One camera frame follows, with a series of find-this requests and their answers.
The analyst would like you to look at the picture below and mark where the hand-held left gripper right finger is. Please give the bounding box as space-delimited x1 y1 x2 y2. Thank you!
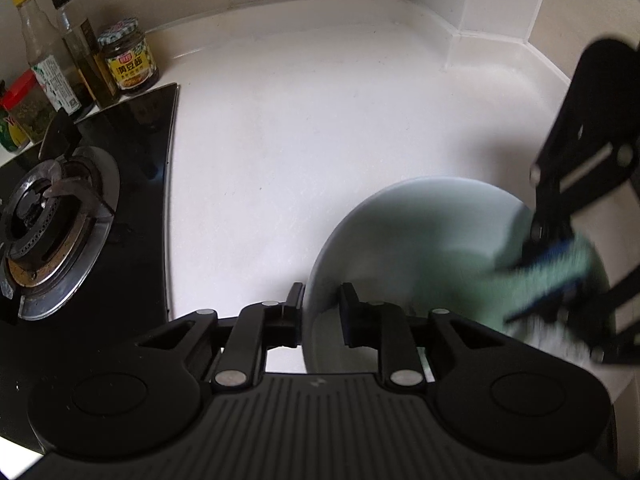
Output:
340 282 503 390

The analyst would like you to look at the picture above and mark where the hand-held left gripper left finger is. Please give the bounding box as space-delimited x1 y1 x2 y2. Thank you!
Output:
135 282 305 394

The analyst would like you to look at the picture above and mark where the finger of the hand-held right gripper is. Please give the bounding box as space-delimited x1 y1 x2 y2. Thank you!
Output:
520 74 640 269
505 260 640 366

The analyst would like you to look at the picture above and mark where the green cloth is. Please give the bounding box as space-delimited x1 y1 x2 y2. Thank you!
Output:
480 232 601 341

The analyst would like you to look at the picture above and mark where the white bowl with grey pattern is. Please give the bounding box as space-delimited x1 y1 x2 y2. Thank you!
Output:
302 175 613 376

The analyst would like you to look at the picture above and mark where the black glass gas stove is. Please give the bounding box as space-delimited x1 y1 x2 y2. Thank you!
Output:
0 82 180 456

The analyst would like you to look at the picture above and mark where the gas burner with pan support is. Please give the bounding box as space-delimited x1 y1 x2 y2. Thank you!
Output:
0 110 121 322

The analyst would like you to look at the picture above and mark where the yellow label jar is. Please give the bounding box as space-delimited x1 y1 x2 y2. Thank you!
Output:
97 17 161 97

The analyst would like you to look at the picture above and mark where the black-capped oil bottle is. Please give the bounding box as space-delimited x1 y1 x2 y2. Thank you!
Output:
50 0 121 109

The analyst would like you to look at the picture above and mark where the dark-lidded jar green label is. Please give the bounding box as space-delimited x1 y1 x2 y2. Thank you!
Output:
0 80 31 154

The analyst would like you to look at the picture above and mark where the red-lidded jar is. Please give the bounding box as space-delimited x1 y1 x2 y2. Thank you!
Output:
0 71 57 143

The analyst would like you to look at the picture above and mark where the yellow-capped clear bottle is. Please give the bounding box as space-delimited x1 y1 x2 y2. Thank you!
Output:
12 0 83 117

